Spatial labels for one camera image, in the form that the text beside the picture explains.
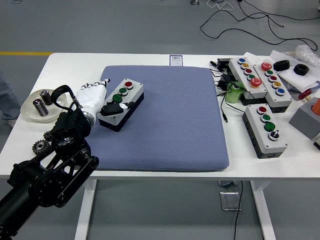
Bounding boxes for black power adapter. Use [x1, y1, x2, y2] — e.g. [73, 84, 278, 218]
[216, 73, 238, 91]

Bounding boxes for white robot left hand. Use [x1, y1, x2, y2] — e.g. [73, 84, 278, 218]
[75, 78, 131, 120]

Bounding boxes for five-button box with two green buttons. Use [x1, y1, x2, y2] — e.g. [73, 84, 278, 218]
[252, 61, 293, 114]

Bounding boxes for black box device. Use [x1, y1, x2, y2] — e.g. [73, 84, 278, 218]
[216, 58, 232, 72]

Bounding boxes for large dark metal gear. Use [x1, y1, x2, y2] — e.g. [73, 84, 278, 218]
[31, 139, 52, 157]

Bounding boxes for white paper sheet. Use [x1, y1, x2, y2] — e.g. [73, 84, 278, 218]
[269, 49, 320, 93]

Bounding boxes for white shallow dish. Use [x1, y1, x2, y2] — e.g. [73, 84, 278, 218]
[20, 88, 68, 124]

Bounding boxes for person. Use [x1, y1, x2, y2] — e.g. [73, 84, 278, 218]
[0, 69, 22, 128]

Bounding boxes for black cord with plug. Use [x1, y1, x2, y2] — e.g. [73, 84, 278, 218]
[208, 60, 247, 124]

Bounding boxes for four-button box with selector switch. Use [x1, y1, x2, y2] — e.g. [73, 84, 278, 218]
[241, 103, 288, 160]

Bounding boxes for grey block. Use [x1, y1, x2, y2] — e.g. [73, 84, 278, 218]
[288, 96, 320, 141]

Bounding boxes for dark cylindrical capacitor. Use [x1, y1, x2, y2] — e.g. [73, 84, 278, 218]
[39, 89, 54, 106]
[33, 98, 49, 117]

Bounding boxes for black floor cable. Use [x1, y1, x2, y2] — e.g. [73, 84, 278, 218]
[199, 0, 320, 51]

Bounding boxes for grey button box black base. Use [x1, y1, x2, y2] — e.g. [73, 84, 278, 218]
[97, 77, 145, 133]

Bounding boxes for barcode label sticker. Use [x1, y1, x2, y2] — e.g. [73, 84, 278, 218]
[169, 54, 184, 67]

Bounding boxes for five-button box with yellow button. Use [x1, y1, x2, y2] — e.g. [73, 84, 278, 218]
[228, 57, 268, 106]

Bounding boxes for blue-grey mesh mat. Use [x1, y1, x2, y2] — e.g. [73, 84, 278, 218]
[84, 65, 230, 173]

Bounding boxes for black hanging cable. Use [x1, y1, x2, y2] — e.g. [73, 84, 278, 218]
[233, 180, 244, 240]

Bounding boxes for orange cylinder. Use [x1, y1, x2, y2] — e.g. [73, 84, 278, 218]
[310, 97, 320, 115]

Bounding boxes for yellow floor tape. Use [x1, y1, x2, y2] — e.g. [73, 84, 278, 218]
[0, 51, 53, 56]

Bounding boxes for clear bubble wrap bag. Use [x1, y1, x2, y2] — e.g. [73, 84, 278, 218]
[294, 44, 320, 67]

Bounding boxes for white table leg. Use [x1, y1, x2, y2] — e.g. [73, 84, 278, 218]
[74, 178, 98, 240]
[249, 180, 277, 240]

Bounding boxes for red valve handle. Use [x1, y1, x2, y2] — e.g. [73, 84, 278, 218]
[297, 89, 312, 101]

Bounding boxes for metal floor socket plate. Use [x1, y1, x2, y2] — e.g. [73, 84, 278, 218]
[219, 191, 243, 212]

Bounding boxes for green plastic cylinder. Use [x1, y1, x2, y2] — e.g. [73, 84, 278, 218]
[226, 82, 246, 104]

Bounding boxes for white floor cable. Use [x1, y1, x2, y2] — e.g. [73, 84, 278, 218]
[207, 0, 235, 12]

